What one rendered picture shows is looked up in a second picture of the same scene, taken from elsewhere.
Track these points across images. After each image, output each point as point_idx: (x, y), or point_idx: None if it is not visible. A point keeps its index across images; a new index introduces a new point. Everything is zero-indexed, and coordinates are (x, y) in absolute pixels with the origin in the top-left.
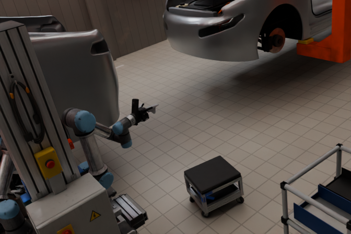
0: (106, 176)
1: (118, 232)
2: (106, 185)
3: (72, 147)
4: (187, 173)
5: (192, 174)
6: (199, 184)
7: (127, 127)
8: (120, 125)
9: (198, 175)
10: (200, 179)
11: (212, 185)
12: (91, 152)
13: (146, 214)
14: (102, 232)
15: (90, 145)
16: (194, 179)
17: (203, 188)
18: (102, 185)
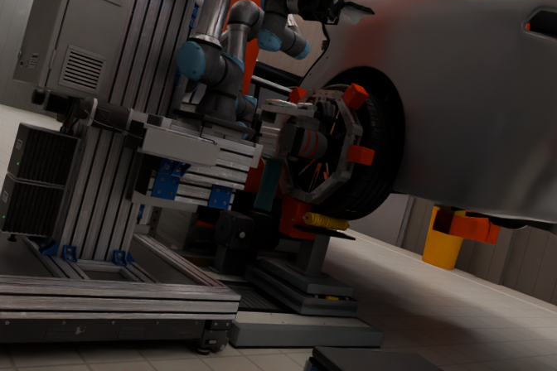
0: (188, 44)
1: (52, 24)
2: (183, 63)
3: (358, 157)
4: (407, 354)
5: (399, 358)
6: (350, 352)
7: (276, 0)
8: None
9: (398, 363)
10: (375, 360)
11: (341, 366)
12: None
13: (146, 134)
14: (50, 7)
15: None
16: (372, 352)
17: (325, 349)
18: (177, 55)
